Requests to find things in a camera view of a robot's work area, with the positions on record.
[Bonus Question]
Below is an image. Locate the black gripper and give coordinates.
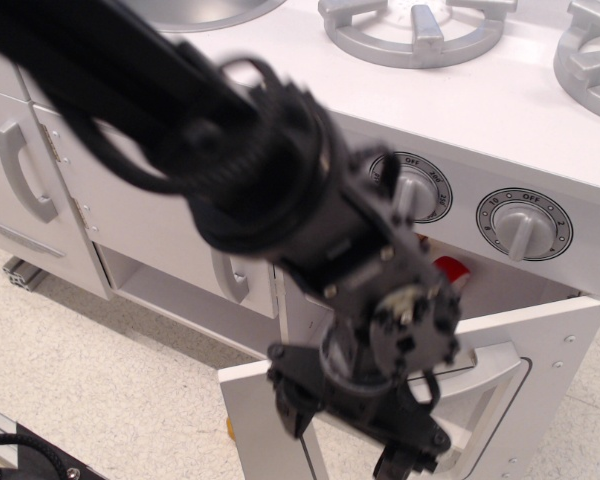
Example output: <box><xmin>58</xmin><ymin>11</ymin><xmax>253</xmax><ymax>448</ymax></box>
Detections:
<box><xmin>267</xmin><ymin>344</ymin><xmax>452</xmax><ymax>480</ymax></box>

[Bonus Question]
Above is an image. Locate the white toy oven door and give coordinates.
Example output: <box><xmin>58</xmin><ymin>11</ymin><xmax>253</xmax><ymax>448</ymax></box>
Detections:
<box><xmin>218</xmin><ymin>296</ymin><xmax>600</xmax><ymax>479</ymax></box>

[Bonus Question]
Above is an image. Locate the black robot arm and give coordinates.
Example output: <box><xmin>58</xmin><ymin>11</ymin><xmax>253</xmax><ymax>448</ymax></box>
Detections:
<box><xmin>0</xmin><ymin>1</ymin><xmax>459</xmax><ymax>479</ymax></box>

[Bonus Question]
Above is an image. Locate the grey middle oven knob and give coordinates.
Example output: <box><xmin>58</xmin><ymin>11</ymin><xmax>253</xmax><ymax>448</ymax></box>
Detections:
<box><xmin>392</xmin><ymin>152</ymin><xmax>453</xmax><ymax>223</ymax></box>

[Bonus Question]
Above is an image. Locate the grey oven knob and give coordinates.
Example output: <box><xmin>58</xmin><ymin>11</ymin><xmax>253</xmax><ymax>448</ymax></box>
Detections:
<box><xmin>476</xmin><ymin>187</ymin><xmax>574</xmax><ymax>262</ymax></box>
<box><xmin>392</xmin><ymin>152</ymin><xmax>453</xmax><ymax>223</ymax></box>

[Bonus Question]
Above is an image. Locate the grey right oven knob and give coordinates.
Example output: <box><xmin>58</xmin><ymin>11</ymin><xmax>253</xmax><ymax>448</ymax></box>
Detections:
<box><xmin>476</xmin><ymin>187</ymin><xmax>574</xmax><ymax>262</ymax></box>

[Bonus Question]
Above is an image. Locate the yellow toy chicken drumstick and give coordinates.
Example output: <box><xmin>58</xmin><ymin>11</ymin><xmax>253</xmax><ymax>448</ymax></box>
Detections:
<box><xmin>225</xmin><ymin>417</ymin><xmax>236</xmax><ymax>442</ymax></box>

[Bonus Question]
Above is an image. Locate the red white toy sushi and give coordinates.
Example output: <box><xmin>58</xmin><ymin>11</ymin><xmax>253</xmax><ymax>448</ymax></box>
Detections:
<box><xmin>433</xmin><ymin>256</ymin><xmax>471</xmax><ymax>290</ymax></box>

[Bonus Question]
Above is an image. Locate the white cabinet door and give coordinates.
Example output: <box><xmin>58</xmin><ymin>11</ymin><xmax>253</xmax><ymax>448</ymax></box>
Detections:
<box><xmin>34</xmin><ymin>105</ymin><xmax>278</xmax><ymax>318</ymax></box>

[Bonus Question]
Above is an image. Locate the white toy kitchen body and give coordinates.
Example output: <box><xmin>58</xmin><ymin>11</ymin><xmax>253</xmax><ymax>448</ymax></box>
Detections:
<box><xmin>0</xmin><ymin>0</ymin><xmax>600</xmax><ymax>451</ymax></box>

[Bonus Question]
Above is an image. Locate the silver left stove burner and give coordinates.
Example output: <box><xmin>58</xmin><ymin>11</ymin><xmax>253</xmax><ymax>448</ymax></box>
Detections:
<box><xmin>318</xmin><ymin>1</ymin><xmax>518</xmax><ymax>69</ymax></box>

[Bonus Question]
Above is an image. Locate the silver stove burner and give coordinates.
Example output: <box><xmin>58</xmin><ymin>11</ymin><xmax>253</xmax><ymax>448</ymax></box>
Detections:
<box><xmin>318</xmin><ymin>1</ymin><xmax>518</xmax><ymax>69</ymax></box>
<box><xmin>553</xmin><ymin>1</ymin><xmax>600</xmax><ymax>117</ymax></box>

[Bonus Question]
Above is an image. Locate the silver right stove burner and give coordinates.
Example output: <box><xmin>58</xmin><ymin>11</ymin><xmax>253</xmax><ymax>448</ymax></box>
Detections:
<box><xmin>553</xmin><ymin>1</ymin><xmax>600</xmax><ymax>117</ymax></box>

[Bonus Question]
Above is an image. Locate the silver toy sink basin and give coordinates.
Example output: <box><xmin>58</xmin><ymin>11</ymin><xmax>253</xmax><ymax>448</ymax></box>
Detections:
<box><xmin>133</xmin><ymin>0</ymin><xmax>285</xmax><ymax>33</ymax></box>

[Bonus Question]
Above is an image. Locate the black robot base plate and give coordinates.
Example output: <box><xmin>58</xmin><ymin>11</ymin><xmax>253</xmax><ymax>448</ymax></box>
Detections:
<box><xmin>0</xmin><ymin>423</ymin><xmax>105</xmax><ymax>479</ymax></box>

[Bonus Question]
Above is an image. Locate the aluminium frame extrusion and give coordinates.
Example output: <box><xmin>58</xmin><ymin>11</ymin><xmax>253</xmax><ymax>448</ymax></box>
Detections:
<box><xmin>2</xmin><ymin>257</ymin><xmax>48</xmax><ymax>292</ymax></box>

